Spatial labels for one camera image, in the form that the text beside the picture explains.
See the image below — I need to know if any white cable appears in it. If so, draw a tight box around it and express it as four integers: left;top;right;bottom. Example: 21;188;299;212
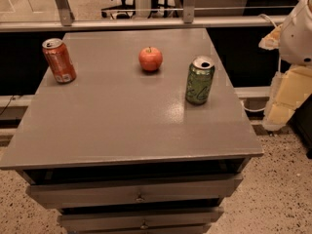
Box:
258;13;281;29

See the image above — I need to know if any red coke can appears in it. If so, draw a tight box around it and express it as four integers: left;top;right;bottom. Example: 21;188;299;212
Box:
42;38;76;84

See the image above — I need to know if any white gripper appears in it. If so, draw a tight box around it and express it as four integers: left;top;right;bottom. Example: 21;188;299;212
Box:
258;0;312;131

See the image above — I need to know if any red apple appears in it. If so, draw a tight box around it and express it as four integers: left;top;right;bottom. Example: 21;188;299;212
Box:
138;47;163;72

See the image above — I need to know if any metal window rail frame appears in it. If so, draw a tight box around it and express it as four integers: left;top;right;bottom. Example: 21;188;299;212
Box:
0;0;299;32

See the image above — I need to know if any grey drawer cabinet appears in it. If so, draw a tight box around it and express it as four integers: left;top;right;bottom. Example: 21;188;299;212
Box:
0;29;262;234

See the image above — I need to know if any grey drawer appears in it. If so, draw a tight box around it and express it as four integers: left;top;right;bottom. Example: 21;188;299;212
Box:
26;174;243;209
58;208;223;231

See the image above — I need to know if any lower grey drawer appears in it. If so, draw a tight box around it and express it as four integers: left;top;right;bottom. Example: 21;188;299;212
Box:
58;208;223;231

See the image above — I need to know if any green soda can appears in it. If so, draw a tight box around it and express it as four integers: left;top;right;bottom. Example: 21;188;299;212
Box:
185;56;215;105

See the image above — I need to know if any top grey drawer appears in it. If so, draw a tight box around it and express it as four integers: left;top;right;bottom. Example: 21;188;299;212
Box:
26;174;243;209

